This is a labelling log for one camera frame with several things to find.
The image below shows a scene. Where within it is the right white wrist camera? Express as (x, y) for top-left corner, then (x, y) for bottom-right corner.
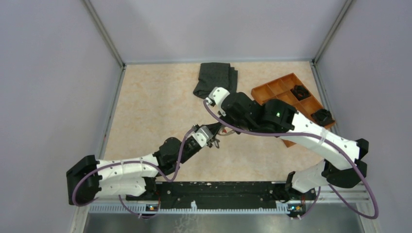
(206, 87), (230, 116)

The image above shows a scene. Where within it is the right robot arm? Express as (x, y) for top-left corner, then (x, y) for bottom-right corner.
(208, 87), (369, 200)

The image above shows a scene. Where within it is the black rolled strap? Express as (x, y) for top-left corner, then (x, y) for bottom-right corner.
(310, 108), (335, 127)

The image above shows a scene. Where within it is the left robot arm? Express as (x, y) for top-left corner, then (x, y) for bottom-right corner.
(66, 133), (214, 206)

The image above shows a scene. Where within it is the dark grey folded cloth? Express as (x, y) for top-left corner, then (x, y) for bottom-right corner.
(193, 62), (238, 99)

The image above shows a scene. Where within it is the metal key holder plate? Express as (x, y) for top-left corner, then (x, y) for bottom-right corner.
(206, 122), (235, 136)

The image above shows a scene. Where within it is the black rolled belt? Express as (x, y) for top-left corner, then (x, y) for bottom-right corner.
(291, 85), (311, 101)

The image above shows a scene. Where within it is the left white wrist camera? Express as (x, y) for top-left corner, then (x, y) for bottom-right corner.
(191, 126), (213, 148)

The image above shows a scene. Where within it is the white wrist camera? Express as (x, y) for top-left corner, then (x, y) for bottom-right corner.
(206, 87), (230, 116)
(191, 126), (213, 148)

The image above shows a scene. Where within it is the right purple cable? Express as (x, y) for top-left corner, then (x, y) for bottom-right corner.
(203, 100), (379, 220)

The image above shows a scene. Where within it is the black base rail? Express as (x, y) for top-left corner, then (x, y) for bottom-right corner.
(136, 181), (316, 210)

